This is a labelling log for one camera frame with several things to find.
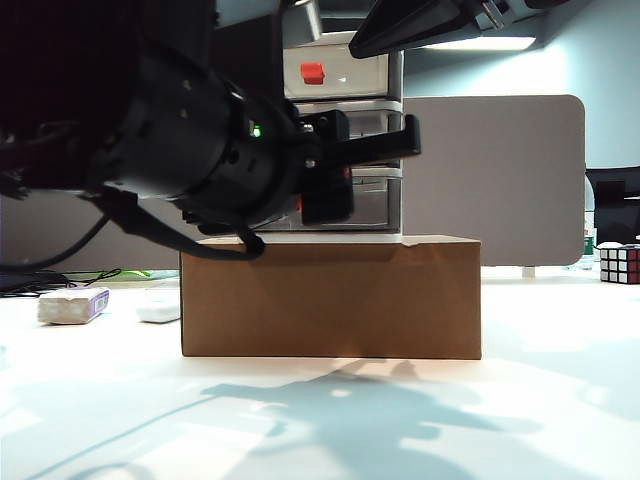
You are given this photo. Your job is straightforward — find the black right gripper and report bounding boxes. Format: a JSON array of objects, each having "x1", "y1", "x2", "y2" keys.
[{"x1": 348, "y1": 0, "x2": 551, "y2": 59}]

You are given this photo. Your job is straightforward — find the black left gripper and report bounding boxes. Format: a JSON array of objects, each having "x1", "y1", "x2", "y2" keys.
[{"x1": 292, "y1": 109, "x2": 422, "y2": 225}]

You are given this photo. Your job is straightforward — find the transparent drawer red handle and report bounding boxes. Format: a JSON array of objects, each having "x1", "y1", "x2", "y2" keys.
[
  {"x1": 259, "y1": 169, "x2": 403, "y2": 234},
  {"x1": 292, "y1": 110, "x2": 403, "y2": 166},
  {"x1": 283, "y1": 47, "x2": 390, "y2": 97}
]

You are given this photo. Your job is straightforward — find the long ceiling light strip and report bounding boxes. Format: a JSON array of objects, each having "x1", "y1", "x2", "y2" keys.
[{"x1": 402, "y1": 35, "x2": 537, "y2": 52}]

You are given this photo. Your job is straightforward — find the brown cardboard box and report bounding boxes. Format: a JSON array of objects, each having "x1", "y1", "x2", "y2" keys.
[{"x1": 178, "y1": 235, "x2": 484, "y2": 361}]

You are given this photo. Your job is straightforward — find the grey desk partition panel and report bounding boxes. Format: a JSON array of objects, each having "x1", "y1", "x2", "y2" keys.
[{"x1": 0, "y1": 94, "x2": 587, "y2": 274}]

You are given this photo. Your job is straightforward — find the small white plastic case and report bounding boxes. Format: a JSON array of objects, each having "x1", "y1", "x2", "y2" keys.
[{"x1": 135, "y1": 297, "x2": 181, "y2": 325}]

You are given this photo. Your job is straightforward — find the clear plastic bottle green label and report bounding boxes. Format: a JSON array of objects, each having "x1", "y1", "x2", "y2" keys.
[{"x1": 579, "y1": 199, "x2": 600, "y2": 274}]

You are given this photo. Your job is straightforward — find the black office chair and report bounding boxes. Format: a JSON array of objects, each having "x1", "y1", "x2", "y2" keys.
[{"x1": 584, "y1": 167, "x2": 640, "y2": 249}]

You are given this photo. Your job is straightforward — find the black rubiks cube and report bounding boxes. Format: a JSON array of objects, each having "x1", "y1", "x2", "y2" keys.
[{"x1": 598, "y1": 243, "x2": 640, "y2": 286}]

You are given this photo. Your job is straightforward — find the white purple eraser block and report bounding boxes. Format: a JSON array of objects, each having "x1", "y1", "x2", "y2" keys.
[{"x1": 37, "y1": 287, "x2": 111, "y2": 326}]

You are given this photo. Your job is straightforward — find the white grey drawer cabinet frame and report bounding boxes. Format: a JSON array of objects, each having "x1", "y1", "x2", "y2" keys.
[{"x1": 282, "y1": 29, "x2": 405, "y2": 245}]

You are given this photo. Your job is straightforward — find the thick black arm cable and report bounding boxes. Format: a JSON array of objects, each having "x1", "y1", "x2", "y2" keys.
[{"x1": 102, "y1": 184, "x2": 266, "y2": 261}]

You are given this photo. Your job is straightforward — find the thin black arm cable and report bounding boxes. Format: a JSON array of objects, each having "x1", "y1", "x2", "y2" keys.
[{"x1": 0, "y1": 214, "x2": 109, "y2": 274}]

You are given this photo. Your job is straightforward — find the black desk cables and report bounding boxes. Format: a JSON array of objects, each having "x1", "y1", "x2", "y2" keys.
[{"x1": 0, "y1": 268, "x2": 124, "y2": 299}]

